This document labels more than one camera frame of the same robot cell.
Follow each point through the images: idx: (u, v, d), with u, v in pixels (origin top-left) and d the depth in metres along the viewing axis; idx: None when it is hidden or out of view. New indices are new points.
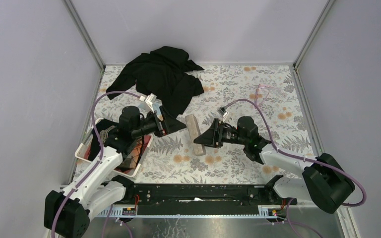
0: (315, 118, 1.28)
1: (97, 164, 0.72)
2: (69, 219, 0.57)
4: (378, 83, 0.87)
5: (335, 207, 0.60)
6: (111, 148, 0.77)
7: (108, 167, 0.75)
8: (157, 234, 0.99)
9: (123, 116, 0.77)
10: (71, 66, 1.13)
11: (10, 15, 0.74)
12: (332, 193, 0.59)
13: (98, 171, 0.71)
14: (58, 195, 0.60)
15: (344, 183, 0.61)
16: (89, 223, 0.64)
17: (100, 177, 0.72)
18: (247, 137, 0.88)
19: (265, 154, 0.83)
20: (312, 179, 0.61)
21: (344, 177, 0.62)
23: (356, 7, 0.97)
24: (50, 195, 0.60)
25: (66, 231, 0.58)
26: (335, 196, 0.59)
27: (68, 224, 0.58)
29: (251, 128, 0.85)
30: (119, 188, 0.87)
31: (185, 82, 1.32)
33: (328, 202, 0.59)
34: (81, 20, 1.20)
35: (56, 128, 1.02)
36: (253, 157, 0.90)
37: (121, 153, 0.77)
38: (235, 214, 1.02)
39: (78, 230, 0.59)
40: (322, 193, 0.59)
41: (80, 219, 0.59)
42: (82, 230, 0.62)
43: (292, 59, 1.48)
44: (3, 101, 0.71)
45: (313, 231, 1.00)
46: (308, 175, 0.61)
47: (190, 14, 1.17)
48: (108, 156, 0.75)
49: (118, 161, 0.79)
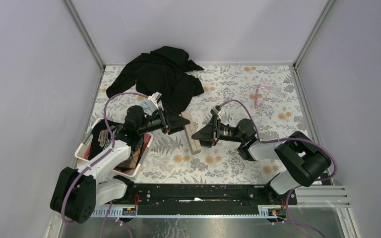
0: (315, 118, 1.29)
1: (109, 151, 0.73)
2: (79, 199, 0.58)
4: (377, 83, 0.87)
5: (310, 179, 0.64)
6: (121, 141, 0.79)
7: (119, 156, 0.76)
8: (157, 234, 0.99)
9: (128, 118, 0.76)
10: (71, 66, 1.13)
11: (10, 16, 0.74)
12: (304, 164, 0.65)
13: (111, 157, 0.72)
14: (72, 171, 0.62)
15: (316, 155, 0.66)
16: (95, 207, 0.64)
17: (110, 164, 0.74)
18: (243, 139, 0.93)
19: (253, 148, 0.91)
20: (283, 153, 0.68)
21: (316, 149, 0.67)
23: (356, 7, 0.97)
24: (65, 171, 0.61)
25: (74, 211, 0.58)
26: (309, 168, 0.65)
27: (76, 205, 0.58)
29: (250, 132, 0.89)
30: (121, 185, 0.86)
31: (185, 83, 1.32)
33: (303, 174, 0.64)
34: (81, 21, 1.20)
35: (56, 128, 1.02)
36: (246, 156, 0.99)
37: (130, 147, 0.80)
38: (235, 214, 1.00)
39: (85, 211, 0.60)
40: (294, 165, 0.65)
41: (88, 201, 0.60)
42: (89, 213, 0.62)
43: (292, 59, 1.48)
44: (2, 101, 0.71)
45: (311, 228, 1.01)
46: (279, 150, 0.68)
47: (190, 15, 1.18)
48: (119, 147, 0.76)
49: (126, 154, 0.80)
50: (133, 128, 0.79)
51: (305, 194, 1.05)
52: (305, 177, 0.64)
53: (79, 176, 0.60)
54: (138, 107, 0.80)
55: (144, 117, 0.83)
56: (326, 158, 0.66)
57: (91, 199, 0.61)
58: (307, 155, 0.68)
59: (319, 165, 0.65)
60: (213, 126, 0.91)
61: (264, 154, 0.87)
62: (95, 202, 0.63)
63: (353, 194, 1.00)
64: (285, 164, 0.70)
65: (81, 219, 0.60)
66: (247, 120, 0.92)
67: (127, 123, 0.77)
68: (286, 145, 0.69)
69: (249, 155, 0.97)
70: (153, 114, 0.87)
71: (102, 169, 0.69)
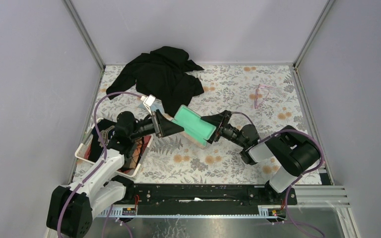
0: (315, 118, 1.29)
1: (101, 163, 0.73)
2: (74, 216, 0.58)
4: (377, 83, 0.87)
5: (300, 167, 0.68)
6: (113, 150, 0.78)
7: (112, 167, 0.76)
8: (157, 234, 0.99)
9: (118, 125, 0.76)
10: (71, 66, 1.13)
11: (10, 17, 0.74)
12: (294, 154, 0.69)
13: (104, 169, 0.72)
14: (64, 190, 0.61)
15: (305, 145, 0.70)
16: (93, 220, 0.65)
17: (104, 175, 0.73)
18: (246, 144, 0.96)
19: (253, 150, 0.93)
20: (272, 144, 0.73)
21: (304, 139, 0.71)
23: (356, 8, 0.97)
24: (57, 190, 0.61)
25: (71, 228, 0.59)
26: (299, 157, 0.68)
27: (72, 222, 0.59)
29: (254, 137, 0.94)
30: (120, 187, 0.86)
31: (185, 83, 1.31)
33: (292, 163, 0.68)
34: (81, 21, 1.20)
35: (56, 128, 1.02)
36: (248, 161, 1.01)
37: (123, 155, 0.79)
38: (235, 214, 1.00)
39: (82, 227, 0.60)
40: (284, 156, 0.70)
41: (84, 218, 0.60)
42: (86, 228, 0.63)
43: (292, 59, 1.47)
44: (2, 101, 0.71)
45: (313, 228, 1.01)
46: (269, 142, 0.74)
47: (190, 15, 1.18)
48: (112, 157, 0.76)
49: (121, 163, 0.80)
50: (125, 135, 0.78)
51: (306, 194, 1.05)
52: (294, 166, 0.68)
53: (71, 194, 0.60)
54: (129, 113, 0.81)
55: (136, 123, 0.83)
56: (314, 148, 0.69)
57: (87, 214, 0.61)
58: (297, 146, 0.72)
59: (309, 155, 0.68)
60: (222, 117, 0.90)
61: (262, 154, 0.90)
62: (91, 215, 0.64)
63: (353, 194, 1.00)
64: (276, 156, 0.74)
65: (79, 236, 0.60)
66: (250, 126, 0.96)
67: (118, 130, 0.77)
68: (276, 138, 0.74)
69: (251, 159, 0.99)
70: (145, 119, 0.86)
71: (96, 183, 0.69)
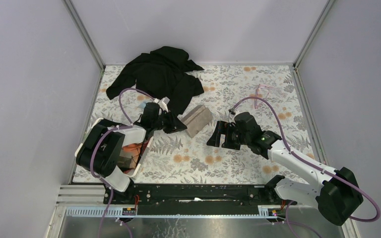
0: (315, 118, 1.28)
1: (130, 126, 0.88)
2: (107, 149, 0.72)
4: (376, 82, 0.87)
5: (343, 220, 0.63)
6: (138, 126, 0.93)
7: (138, 135, 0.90)
8: (157, 234, 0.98)
9: (148, 106, 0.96)
10: (71, 65, 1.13)
11: (10, 16, 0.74)
12: (346, 211, 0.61)
13: (132, 130, 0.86)
14: (102, 127, 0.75)
15: (355, 199, 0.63)
16: (115, 166, 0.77)
17: (131, 136, 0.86)
18: (248, 131, 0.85)
19: (274, 153, 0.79)
20: (331, 196, 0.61)
21: (357, 193, 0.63)
23: (355, 8, 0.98)
24: (97, 126, 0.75)
25: (99, 162, 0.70)
26: (348, 214, 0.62)
27: (103, 155, 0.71)
29: (248, 119, 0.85)
30: (126, 177, 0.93)
31: (185, 83, 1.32)
33: (338, 217, 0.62)
34: (81, 20, 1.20)
35: (56, 127, 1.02)
36: (259, 151, 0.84)
37: (145, 131, 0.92)
38: (235, 214, 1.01)
39: (109, 164, 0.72)
40: (340, 212, 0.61)
41: (114, 155, 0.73)
42: (109, 171, 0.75)
43: (292, 59, 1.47)
44: (1, 99, 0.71)
45: (313, 232, 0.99)
46: (326, 191, 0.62)
47: (190, 14, 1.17)
48: (138, 127, 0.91)
49: (141, 138, 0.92)
50: (148, 117, 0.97)
51: None
52: (338, 218, 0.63)
53: (109, 131, 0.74)
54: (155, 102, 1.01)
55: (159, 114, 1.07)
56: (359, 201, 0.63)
57: (116, 154, 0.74)
58: (345, 193, 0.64)
59: (353, 207, 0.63)
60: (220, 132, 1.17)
61: (287, 160, 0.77)
62: (116, 159, 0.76)
63: None
64: (320, 201, 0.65)
65: (104, 171, 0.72)
66: (246, 112, 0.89)
67: (146, 111, 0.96)
68: (335, 186, 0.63)
69: (263, 147, 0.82)
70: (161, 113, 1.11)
71: (127, 135, 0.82)
